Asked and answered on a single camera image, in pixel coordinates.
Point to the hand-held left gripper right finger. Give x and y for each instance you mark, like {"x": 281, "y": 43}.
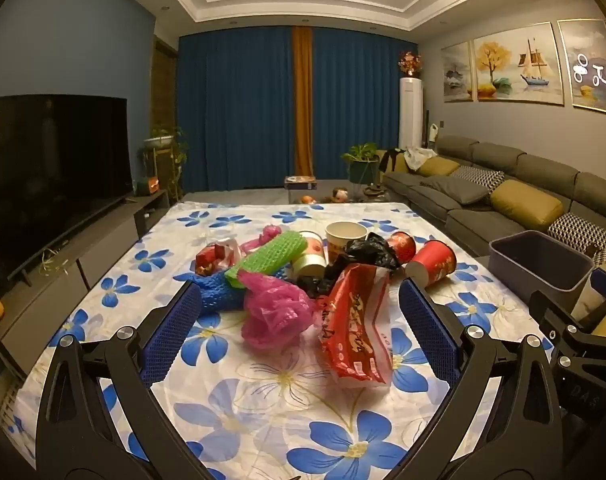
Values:
{"x": 428, "y": 330}

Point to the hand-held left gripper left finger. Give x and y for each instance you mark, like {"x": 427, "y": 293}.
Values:
{"x": 170, "y": 330}

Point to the grey plastic bin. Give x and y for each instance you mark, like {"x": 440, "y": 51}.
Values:
{"x": 533, "y": 270}

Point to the blue foam net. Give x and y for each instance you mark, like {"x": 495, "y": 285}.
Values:
{"x": 218, "y": 292}

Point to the red paper cup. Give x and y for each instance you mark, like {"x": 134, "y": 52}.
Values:
{"x": 433, "y": 262}
{"x": 403, "y": 247}

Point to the red snack wrapper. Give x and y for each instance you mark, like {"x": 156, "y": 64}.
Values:
{"x": 353, "y": 330}

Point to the small red packet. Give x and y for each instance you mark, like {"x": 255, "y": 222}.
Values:
{"x": 208, "y": 259}

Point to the black plastic bag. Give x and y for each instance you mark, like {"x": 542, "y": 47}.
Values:
{"x": 368, "y": 252}

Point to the white plastic bag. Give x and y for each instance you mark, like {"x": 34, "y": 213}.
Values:
{"x": 235, "y": 252}

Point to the pink plastic bag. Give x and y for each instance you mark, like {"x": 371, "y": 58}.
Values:
{"x": 273, "y": 315}

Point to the green foam net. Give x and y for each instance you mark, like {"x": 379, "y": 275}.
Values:
{"x": 268, "y": 257}

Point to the cream paper bucket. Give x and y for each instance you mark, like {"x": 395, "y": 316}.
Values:
{"x": 343, "y": 240}

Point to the white instant noodle cup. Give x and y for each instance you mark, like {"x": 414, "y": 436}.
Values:
{"x": 310, "y": 262}

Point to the pink foam net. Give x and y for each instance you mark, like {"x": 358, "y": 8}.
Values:
{"x": 268, "y": 235}

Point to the black white patterned cushion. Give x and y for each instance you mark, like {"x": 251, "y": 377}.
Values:
{"x": 583, "y": 232}
{"x": 480, "y": 177}

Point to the grey television cabinet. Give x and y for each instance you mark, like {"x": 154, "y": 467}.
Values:
{"x": 108, "y": 240}

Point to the large yellow cushion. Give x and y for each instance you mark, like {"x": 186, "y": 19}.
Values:
{"x": 525, "y": 205}

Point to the blue floral blanket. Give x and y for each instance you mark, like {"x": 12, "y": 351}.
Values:
{"x": 263, "y": 410}

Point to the dark grey cushion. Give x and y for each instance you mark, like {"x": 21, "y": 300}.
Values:
{"x": 450, "y": 189}

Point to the small orange lamp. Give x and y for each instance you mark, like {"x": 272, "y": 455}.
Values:
{"x": 148, "y": 186}

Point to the grey sectional sofa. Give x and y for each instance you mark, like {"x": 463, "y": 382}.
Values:
{"x": 533, "y": 165}

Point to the small figurine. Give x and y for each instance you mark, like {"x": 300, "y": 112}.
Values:
{"x": 339, "y": 194}

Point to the small yellow cushion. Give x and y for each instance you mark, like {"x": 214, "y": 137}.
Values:
{"x": 437, "y": 166}

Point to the white cloth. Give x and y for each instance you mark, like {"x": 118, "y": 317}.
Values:
{"x": 417, "y": 156}

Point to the black garment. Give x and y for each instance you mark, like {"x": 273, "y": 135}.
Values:
{"x": 388, "y": 160}

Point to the orange toy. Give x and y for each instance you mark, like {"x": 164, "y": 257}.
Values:
{"x": 308, "y": 199}

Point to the trailing plant on stand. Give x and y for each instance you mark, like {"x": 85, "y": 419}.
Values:
{"x": 165, "y": 150}

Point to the plant in green pot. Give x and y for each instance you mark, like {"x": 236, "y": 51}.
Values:
{"x": 363, "y": 160}

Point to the white handheld appliance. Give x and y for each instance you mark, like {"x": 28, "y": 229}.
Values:
{"x": 433, "y": 134}

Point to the black television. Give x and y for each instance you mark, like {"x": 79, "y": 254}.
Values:
{"x": 48, "y": 175}

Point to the white standing air conditioner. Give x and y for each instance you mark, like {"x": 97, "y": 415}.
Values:
{"x": 411, "y": 112}

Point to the grey sky painting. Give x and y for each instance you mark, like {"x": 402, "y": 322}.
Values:
{"x": 590, "y": 67}

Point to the blue curtain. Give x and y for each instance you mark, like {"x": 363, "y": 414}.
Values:
{"x": 358, "y": 105}
{"x": 233, "y": 110}

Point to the tree and sailboat painting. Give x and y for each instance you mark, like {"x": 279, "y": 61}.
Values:
{"x": 518, "y": 65}

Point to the orange curtain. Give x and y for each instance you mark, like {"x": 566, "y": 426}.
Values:
{"x": 303, "y": 105}

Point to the small landscape painting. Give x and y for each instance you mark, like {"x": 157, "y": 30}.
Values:
{"x": 457, "y": 72}

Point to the red flower decoration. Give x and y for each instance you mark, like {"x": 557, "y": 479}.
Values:
{"x": 410, "y": 64}

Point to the wooden wall panel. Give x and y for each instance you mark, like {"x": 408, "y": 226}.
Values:
{"x": 164, "y": 110}

